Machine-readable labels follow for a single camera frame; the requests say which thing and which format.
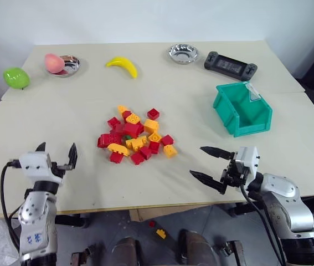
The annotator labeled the shallow steel dish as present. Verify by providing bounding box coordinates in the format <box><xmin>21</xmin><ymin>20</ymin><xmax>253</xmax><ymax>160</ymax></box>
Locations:
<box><xmin>48</xmin><ymin>54</ymin><xmax>81</xmax><ymax>78</ymax></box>

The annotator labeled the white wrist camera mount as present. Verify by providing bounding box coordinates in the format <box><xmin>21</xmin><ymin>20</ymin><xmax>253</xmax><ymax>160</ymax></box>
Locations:
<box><xmin>234</xmin><ymin>146</ymin><xmax>261</xmax><ymax>181</ymax></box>
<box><xmin>18</xmin><ymin>151</ymin><xmax>64</xmax><ymax>186</ymax></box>

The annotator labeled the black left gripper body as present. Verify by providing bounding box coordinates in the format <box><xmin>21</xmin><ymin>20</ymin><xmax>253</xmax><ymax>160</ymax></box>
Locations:
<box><xmin>49</xmin><ymin>161</ymin><xmax>76</xmax><ymax>180</ymax></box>

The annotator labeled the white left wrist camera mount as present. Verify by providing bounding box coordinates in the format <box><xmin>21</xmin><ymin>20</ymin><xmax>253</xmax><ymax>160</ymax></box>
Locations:
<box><xmin>18</xmin><ymin>151</ymin><xmax>64</xmax><ymax>186</ymax></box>

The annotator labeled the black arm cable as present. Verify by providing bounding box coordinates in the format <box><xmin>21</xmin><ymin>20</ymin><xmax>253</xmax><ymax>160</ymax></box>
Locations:
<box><xmin>0</xmin><ymin>158</ymin><xmax>22</xmax><ymax>252</ymax></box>
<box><xmin>239</xmin><ymin>185</ymin><xmax>288</xmax><ymax>266</ymax></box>

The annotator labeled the rusty metal bracket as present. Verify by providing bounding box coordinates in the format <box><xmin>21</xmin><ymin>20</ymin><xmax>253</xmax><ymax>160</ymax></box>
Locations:
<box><xmin>70</xmin><ymin>243</ymin><xmax>98</xmax><ymax>266</ymax></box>
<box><xmin>219</xmin><ymin>239</ymin><xmax>246</xmax><ymax>266</ymax></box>

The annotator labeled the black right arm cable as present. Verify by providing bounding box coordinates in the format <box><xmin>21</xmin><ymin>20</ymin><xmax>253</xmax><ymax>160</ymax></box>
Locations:
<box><xmin>239</xmin><ymin>185</ymin><xmax>288</xmax><ymax>266</ymax></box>

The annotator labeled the deep steel bowl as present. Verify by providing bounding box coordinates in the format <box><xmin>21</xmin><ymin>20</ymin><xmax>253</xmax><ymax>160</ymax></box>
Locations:
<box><xmin>168</xmin><ymin>43</ymin><xmax>200</xmax><ymax>65</ymax></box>

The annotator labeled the green toy fruit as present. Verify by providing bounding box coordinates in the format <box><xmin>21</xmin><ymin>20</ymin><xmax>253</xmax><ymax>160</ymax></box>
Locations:
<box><xmin>2</xmin><ymin>66</ymin><xmax>31</xmax><ymax>90</ymax></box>

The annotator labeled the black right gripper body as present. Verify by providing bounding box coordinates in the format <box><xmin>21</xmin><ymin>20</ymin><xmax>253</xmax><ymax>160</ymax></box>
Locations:
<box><xmin>220</xmin><ymin>151</ymin><xmax>251</xmax><ymax>195</ymax></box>

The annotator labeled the yellow toy banana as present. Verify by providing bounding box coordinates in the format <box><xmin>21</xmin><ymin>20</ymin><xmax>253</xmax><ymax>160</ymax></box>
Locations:
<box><xmin>105</xmin><ymin>56</ymin><xmax>139</xmax><ymax>80</ymax></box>

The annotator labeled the clear plastic label holder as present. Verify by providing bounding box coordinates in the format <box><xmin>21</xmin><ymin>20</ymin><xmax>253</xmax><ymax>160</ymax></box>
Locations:
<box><xmin>245</xmin><ymin>84</ymin><xmax>261</xmax><ymax>103</ymax></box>

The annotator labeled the yellow curved plastic toy brick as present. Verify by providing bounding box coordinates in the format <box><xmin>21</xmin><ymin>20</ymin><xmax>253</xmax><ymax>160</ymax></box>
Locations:
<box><xmin>106</xmin><ymin>142</ymin><xmax>131</xmax><ymax>157</ymax></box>

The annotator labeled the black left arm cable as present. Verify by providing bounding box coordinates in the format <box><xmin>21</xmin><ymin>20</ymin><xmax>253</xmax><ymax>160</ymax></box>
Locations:
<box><xmin>0</xmin><ymin>158</ymin><xmax>22</xmax><ymax>252</ymax></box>

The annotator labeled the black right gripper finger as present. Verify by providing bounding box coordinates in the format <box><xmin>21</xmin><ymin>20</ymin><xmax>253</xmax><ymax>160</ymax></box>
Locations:
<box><xmin>189</xmin><ymin>170</ymin><xmax>226</xmax><ymax>195</ymax></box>
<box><xmin>199</xmin><ymin>146</ymin><xmax>235</xmax><ymax>161</ymax></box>

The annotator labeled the green plastic storage bin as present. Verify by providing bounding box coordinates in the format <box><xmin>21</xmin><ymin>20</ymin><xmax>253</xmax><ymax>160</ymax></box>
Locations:
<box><xmin>211</xmin><ymin>82</ymin><xmax>274</xmax><ymax>139</ymax></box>

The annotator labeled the dark rounded shape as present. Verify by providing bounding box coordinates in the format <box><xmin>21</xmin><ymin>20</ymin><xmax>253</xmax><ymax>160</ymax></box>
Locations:
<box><xmin>110</xmin><ymin>236</ymin><xmax>144</xmax><ymax>266</ymax></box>
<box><xmin>177</xmin><ymin>228</ymin><xmax>222</xmax><ymax>266</ymax></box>

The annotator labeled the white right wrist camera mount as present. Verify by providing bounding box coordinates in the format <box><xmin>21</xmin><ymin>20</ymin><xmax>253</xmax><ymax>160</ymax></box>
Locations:
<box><xmin>234</xmin><ymin>146</ymin><xmax>261</xmax><ymax>181</ymax></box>

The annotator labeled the black handheld game console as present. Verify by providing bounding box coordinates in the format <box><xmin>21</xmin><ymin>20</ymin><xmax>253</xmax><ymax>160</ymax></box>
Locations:
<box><xmin>204</xmin><ymin>51</ymin><xmax>258</xmax><ymax>82</ymax></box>

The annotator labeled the pink toy peach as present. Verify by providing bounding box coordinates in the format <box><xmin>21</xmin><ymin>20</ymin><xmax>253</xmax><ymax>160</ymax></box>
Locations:
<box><xmin>44</xmin><ymin>53</ymin><xmax>65</xmax><ymax>74</ymax></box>

